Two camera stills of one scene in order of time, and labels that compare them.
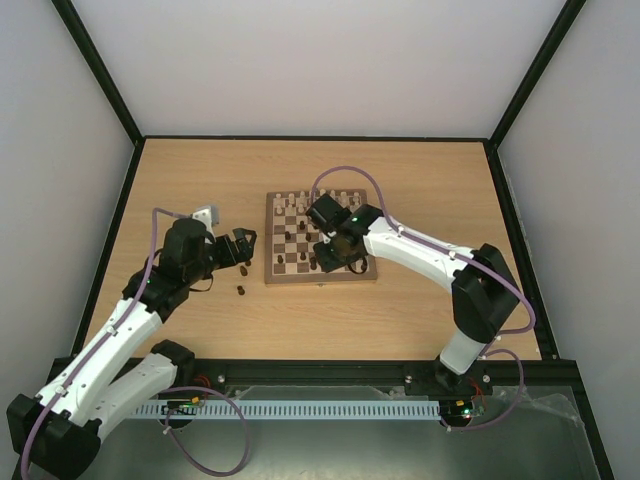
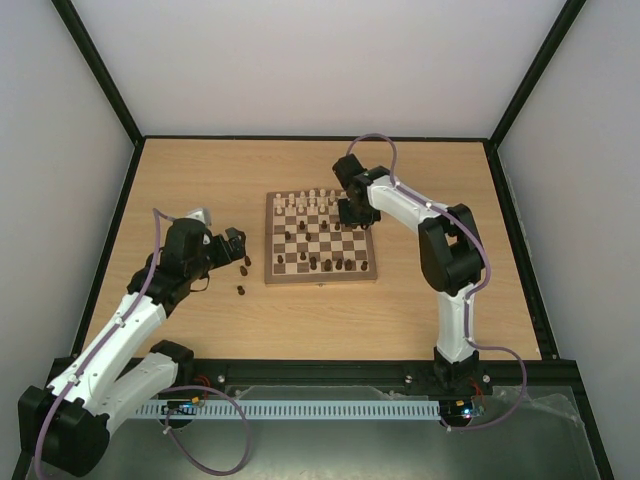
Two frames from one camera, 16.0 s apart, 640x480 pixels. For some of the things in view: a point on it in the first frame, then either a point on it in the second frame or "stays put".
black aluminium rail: (397, 373) stays put
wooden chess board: (291, 237) stays put
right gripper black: (327, 255) → (359, 215)
